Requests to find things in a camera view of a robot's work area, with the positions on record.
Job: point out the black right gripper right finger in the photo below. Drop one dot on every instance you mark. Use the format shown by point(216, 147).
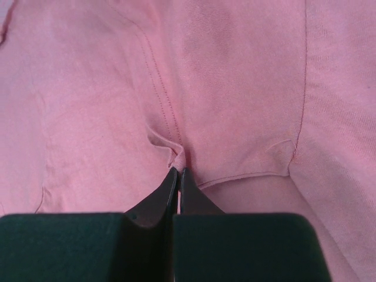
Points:
point(211, 245)

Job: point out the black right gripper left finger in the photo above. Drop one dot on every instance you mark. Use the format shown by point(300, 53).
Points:
point(129, 246)

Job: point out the pink t shirt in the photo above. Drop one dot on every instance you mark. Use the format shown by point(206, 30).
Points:
point(271, 105)

